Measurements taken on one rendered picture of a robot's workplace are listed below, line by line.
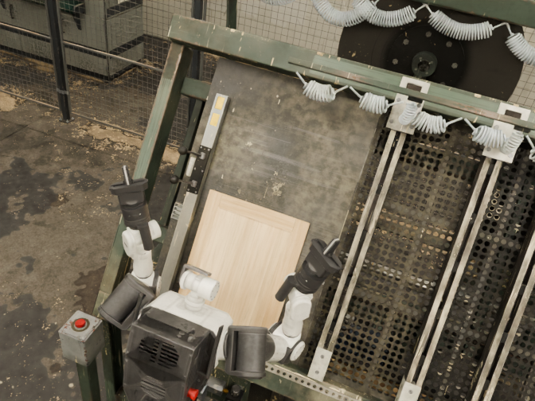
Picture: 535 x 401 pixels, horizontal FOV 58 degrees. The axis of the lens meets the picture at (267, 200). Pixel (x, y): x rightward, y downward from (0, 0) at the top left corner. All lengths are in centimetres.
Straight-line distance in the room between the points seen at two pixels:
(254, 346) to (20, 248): 262
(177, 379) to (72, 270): 225
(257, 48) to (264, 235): 73
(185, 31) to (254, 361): 128
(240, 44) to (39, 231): 248
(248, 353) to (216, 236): 66
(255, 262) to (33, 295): 189
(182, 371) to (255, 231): 74
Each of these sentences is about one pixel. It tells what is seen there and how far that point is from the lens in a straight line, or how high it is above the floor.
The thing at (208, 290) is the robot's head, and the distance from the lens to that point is 150.
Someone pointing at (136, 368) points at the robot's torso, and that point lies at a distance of 151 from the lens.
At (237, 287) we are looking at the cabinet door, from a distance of 201.
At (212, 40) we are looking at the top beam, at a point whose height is 189.
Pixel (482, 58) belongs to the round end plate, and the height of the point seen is 193.
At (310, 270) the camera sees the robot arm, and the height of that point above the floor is 152.
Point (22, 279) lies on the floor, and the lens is 362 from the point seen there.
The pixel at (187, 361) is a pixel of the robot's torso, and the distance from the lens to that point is 141.
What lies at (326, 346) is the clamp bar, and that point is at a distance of 198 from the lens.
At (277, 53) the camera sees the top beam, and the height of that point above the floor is 190.
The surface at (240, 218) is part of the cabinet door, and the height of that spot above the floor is 130.
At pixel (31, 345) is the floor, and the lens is 325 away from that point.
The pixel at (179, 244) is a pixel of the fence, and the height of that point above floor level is 116.
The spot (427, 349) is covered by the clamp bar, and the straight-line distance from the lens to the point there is 195.
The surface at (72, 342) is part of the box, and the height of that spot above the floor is 89.
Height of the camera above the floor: 256
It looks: 37 degrees down
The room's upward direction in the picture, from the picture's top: 10 degrees clockwise
